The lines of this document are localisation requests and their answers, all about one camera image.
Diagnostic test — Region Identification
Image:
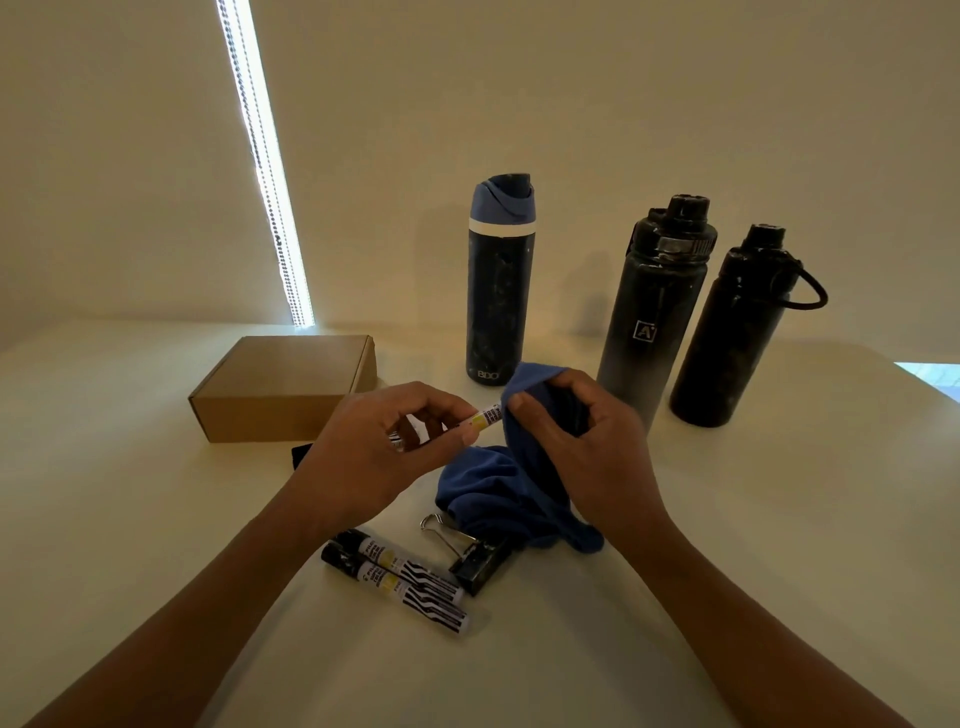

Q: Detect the black bottle with loop handle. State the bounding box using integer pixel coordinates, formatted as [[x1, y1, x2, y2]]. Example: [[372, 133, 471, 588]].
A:
[[668, 223, 829, 429]]

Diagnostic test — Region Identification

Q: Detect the person's right hand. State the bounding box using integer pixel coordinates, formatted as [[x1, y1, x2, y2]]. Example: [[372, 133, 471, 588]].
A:
[[508, 368, 676, 560]]

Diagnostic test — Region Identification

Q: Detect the beaded blind chain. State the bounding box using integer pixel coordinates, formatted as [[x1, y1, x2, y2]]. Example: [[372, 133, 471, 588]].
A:
[[218, 0, 309, 328]]

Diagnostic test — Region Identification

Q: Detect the black binder clip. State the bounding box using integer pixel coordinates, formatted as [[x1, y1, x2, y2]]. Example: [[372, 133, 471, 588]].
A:
[[419, 512, 517, 598]]

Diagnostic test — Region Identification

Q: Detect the navy bottle with blue lid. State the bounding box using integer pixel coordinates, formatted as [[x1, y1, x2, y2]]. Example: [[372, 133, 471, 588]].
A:
[[465, 173, 538, 388]]

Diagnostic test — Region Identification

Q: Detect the person's right forearm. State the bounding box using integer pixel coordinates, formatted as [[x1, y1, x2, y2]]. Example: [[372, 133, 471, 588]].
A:
[[618, 524, 913, 728]]

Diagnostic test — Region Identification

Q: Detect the person's left forearm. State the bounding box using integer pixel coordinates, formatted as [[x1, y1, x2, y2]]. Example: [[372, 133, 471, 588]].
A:
[[26, 498, 328, 728]]

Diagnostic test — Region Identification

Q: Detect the person's left hand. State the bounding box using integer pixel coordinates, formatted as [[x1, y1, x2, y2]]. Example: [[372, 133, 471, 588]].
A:
[[288, 380, 481, 541]]

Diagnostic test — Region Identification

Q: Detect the blue cloth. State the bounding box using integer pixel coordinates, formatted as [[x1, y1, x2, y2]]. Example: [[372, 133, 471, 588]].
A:
[[434, 362, 606, 555]]

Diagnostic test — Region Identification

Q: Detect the brown paper box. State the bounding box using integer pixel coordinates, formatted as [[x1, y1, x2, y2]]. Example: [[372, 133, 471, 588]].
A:
[[188, 335, 379, 444]]

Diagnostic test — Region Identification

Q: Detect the black grey gradient bottle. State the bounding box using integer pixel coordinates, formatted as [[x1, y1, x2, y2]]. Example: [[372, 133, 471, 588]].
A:
[[596, 194, 719, 429]]

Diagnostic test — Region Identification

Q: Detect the barcode label black marker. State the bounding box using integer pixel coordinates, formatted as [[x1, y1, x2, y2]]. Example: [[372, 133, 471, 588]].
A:
[[388, 401, 505, 451]]

